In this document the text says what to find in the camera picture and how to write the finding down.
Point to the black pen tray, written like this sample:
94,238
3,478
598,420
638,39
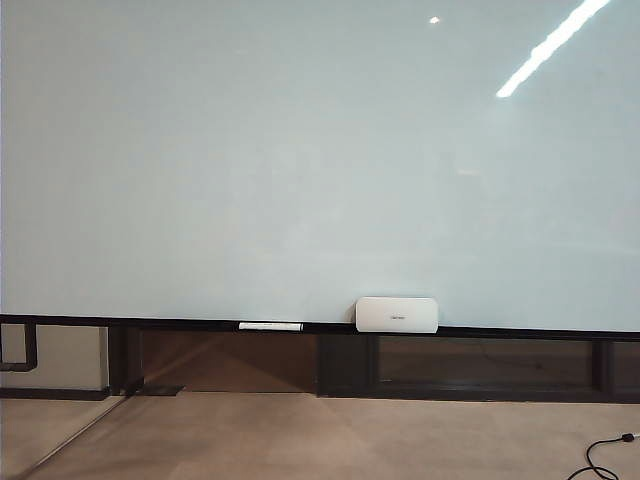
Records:
325,327

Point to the white marker with black cap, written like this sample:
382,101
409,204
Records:
270,326

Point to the white whiteboard eraser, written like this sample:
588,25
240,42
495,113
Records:
395,315

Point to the white glass whiteboard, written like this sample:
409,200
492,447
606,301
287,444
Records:
250,150

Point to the black floor plate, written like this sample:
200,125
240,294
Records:
165,390

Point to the dark wood wall panel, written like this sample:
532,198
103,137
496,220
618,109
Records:
225,360

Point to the black pipe frame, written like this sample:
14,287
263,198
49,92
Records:
31,347

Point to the thin silver floor rail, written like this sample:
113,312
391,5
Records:
75,436

